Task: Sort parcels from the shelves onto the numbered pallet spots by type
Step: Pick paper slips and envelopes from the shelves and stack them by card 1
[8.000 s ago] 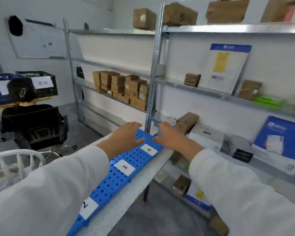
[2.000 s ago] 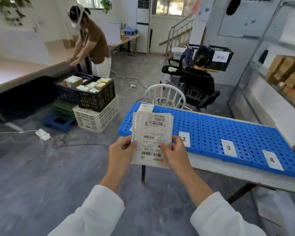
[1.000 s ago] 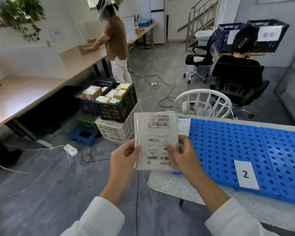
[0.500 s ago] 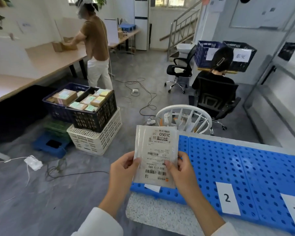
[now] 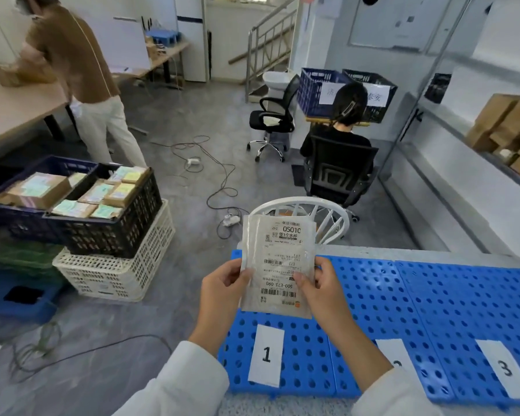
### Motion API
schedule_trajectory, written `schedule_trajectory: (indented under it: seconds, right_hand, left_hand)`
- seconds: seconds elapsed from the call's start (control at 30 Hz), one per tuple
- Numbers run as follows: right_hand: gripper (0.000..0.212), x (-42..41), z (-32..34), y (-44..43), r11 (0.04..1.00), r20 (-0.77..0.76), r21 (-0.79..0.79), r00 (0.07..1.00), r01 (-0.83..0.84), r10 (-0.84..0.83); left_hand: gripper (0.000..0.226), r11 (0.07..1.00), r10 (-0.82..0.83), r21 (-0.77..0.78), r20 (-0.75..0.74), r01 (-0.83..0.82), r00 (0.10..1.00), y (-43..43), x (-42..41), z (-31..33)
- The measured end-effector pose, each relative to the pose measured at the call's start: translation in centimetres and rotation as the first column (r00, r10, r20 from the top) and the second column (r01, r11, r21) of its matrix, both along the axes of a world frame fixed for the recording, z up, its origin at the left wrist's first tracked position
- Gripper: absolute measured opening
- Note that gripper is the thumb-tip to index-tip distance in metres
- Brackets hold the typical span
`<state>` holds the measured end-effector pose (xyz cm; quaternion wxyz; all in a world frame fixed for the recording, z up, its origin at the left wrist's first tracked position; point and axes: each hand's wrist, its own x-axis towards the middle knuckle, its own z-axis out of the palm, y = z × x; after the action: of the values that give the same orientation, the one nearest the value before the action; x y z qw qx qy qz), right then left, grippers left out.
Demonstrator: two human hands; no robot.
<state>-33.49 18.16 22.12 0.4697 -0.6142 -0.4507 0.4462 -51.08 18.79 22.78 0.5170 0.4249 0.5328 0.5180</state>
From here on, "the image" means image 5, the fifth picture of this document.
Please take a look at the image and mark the person's left hand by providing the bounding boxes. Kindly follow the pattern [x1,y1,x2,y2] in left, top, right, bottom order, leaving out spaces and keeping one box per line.
[197,258,256,339]

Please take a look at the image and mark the person's right hand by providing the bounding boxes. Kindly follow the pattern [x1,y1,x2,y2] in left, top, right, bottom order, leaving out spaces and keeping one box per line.
[292,256,357,339]

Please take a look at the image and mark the white mailer packets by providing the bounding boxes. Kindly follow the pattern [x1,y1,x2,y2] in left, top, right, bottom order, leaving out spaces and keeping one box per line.
[240,214,318,321]

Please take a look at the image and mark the white number card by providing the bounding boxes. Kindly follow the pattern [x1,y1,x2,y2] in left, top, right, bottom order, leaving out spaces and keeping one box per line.
[247,324,286,389]
[475,340,520,400]
[374,339,418,380]

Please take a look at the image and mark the grey metal shelf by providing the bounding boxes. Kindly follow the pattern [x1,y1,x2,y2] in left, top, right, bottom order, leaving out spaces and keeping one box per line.
[377,0,520,268]

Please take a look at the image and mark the stack of brown cardboard boxes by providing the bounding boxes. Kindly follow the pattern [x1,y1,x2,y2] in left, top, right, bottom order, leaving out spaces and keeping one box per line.
[465,94,520,185]

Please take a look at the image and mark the person's left forearm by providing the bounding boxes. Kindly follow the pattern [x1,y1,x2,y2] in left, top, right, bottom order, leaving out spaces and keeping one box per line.
[112,326,231,416]

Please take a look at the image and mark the person's right forearm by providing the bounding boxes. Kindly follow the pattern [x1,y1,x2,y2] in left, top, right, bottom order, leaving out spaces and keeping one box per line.
[327,318,444,416]

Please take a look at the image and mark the cream plastic crate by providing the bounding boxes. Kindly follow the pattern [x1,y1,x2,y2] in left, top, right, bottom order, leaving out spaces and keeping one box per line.
[51,199,177,303]

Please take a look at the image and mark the black office chair patterned back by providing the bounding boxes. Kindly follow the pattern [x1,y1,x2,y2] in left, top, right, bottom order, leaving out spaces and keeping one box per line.
[303,133,380,222]

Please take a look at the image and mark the black plastic crate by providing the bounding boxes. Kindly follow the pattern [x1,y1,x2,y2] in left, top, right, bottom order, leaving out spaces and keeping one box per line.
[43,163,164,259]

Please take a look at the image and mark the pile of taped parcels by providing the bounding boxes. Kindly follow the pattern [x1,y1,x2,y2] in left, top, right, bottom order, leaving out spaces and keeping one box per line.
[51,165,151,221]

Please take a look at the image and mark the small yellow desk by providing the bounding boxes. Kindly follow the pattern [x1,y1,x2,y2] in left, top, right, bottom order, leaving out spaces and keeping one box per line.
[305,116,372,128]

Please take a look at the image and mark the black mesh office chair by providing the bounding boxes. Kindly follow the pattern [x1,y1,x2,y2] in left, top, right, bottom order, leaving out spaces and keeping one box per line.
[247,75,302,164]

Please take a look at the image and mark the black crate with paper sign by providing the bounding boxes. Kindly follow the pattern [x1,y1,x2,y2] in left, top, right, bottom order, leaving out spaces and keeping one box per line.
[342,69,399,124]

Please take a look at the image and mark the black smartphone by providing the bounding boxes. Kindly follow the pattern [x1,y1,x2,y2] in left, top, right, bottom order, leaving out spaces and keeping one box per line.
[3,285,44,306]

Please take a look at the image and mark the green plastic crate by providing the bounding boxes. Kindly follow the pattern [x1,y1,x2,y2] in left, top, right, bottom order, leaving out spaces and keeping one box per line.
[0,240,68,283]

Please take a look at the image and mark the blue crate with paper sign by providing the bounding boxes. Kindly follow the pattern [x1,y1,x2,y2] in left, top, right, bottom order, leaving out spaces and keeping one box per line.
[296,68,352,118]

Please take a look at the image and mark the large taped brown parcel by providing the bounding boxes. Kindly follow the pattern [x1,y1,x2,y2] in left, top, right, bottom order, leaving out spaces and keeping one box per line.
[6,172,73,210]

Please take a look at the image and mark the white plastic bin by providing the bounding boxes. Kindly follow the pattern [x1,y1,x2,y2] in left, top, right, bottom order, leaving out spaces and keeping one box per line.
[262,71,299,93]

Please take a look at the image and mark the navy blue plastic crate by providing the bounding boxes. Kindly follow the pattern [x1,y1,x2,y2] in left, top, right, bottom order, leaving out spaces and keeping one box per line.
[0,155,99,246]

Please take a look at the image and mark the white refrigerator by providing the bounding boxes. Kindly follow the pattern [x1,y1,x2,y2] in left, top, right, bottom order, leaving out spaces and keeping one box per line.
[174,0,210,83]

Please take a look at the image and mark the stack of blue pallets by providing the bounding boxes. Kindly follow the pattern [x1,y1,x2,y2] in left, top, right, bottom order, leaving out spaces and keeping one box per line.
[146,29,183,48]

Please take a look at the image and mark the metal stair railing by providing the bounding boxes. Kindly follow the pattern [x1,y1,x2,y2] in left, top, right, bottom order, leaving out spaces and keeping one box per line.
[228,0,302,105]

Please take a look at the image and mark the freestanding white board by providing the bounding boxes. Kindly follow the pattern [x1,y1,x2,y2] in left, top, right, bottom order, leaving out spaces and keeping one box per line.
[62,0,153,75]

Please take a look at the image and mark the open cardboard carton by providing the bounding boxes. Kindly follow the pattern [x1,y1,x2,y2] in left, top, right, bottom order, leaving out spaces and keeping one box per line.
[0,60,58,88]

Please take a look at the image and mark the thin black cable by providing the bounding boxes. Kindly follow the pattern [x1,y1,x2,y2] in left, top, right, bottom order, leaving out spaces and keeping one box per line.
[8,333,174,382]

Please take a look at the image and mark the black floor cable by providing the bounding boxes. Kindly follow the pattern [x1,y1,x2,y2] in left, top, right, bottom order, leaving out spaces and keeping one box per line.
[151,136,250,240]

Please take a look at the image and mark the green cord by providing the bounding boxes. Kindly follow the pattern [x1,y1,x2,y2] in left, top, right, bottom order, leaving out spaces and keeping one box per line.
[8,320,64,374]

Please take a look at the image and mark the wall whiteboard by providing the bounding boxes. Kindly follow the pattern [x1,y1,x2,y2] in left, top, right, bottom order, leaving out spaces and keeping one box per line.
[348,0,454,53]

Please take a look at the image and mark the white wall poster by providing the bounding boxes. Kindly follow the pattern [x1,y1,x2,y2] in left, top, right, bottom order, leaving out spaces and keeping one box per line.
[316,0,344,20]

